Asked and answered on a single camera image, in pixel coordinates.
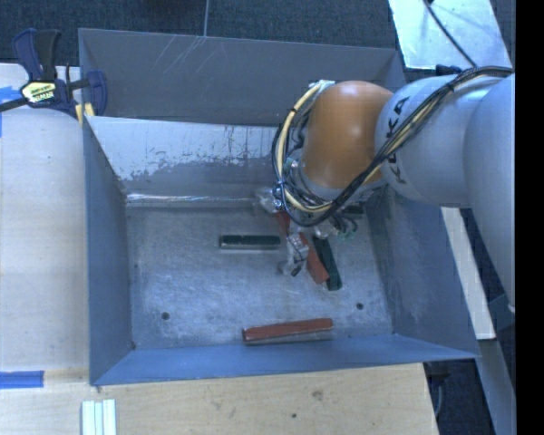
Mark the black cylinder on white bracket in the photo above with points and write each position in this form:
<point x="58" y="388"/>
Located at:
<point x="353" y="209"/>

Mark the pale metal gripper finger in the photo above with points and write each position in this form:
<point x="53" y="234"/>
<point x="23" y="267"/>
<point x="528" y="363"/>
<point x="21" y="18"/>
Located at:
<point x="299" y="254"/>
<point x="286" y="261"/>

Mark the red-brown flat block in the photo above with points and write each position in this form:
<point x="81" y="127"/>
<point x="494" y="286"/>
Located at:
<point x="288" y="330"/>
<point x="316" y="265"/>

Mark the grey metal bin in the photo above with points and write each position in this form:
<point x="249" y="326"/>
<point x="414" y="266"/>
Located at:
<point x="236" y="288"/>

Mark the pale wood board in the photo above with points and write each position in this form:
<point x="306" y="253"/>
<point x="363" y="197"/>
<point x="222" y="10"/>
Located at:
<point x="41" y="225"/>

